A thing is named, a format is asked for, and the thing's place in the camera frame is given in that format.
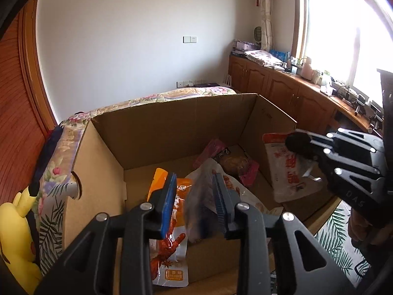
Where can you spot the clear plastic container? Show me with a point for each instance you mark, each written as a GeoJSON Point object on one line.
{"type": "Point", "coordinates": [326, 83]}

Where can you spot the white wall switch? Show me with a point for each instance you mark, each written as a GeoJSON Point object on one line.
{"type": "Point", "coordinates": [189, 39]}

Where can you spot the patterned beige curtain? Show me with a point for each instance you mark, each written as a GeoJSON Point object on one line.
{"type": "Point", "coordinates": [265, 12]}

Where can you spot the wooden framed window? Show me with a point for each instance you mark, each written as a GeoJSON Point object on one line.
{"type": "Point", "coordinates": [344, 30]}

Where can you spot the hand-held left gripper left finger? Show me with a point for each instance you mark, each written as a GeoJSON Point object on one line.
{"type": "Point", "coordinates": [169, 202]}

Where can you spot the orange crayfish print packet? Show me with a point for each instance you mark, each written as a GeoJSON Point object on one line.
{"type": "Point", "coordinates": [176, 261]}

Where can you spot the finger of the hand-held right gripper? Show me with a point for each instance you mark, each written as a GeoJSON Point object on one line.
{"type": "Point", "coordinates": [301, 137]}
{"type": "Point", "coordinates": [302, 152]}

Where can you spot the white slatted stand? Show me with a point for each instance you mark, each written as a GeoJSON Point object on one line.
{"type": "Point", "coordinates": [227, 80]}

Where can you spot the pink chicken leg packet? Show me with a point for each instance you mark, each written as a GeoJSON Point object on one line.
{"type": "Point", "coordinates": [236, 163]}

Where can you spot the wooden window cabinet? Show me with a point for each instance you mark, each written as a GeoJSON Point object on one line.
{"type": "Point", "coordinates": [276, 83]}

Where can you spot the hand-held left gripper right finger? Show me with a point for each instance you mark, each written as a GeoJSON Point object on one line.
{"type": "Point", "coordinates": [221, 202]}

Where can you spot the yellow plush toy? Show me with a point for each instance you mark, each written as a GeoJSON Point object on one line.
{"type": "Point", "coordinates": [15, 236]}

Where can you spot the white red snack packet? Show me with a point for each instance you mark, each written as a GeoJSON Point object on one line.
{"type": "Point", "coordinates": [285, 175]}

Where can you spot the black flat device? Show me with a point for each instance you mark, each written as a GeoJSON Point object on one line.
{"type": "Point", "coordinates": [206, 84]}

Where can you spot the purple flat box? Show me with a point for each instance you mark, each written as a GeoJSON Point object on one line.
{"type": "Point", "coordinates": [245, 45]}

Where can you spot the brown cardboard box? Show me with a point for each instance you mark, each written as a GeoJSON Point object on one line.
{"type": "Point", "coordinates": [172, 135]}

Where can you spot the pink thermos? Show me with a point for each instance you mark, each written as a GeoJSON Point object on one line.
{"type": "Point", "coordinates": [306, 70]}

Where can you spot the wooden slatted wardrobe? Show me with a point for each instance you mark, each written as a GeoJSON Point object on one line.
{"type": "Point", "coordinates": [18, 98]}

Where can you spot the white wall socket strip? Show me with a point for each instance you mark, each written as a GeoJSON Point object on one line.
{"type": "Point", "coordinates": [184, 83]}

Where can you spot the person's right hand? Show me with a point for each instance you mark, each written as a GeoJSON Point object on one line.
{"type": "Point", "coordinates": [357, 227]}

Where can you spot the white crayfish print packet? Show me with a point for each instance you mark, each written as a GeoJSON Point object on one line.
{"type": "Point", "coordinates": [245, 193]}

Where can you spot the floral blanket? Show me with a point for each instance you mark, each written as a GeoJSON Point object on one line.
{"type": "Point", "coordinates": [153, 96]}

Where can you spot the blue packages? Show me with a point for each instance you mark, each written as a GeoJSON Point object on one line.
{"type": "Point", "coordinates": [280, 55]}

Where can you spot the folded floral cloth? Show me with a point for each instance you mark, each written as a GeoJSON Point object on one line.
{"type": "Point", "coordinates": [264, 57]}

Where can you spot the leaf print bedsheet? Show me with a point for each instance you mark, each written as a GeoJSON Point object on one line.
{"type": "Point", "coordinates": [331, 236]}

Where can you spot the clear biscuit packet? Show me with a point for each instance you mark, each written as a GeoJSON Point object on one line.
{"type": "Point", "coordinates": [199, 209]}

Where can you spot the dark blue blanket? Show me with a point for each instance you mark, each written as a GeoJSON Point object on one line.
{"type": "Point", "coordinates": [49, 150]}

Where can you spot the black mini tripod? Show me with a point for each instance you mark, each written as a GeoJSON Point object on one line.
{"type": "Point", "coordinates": [357, 104]}

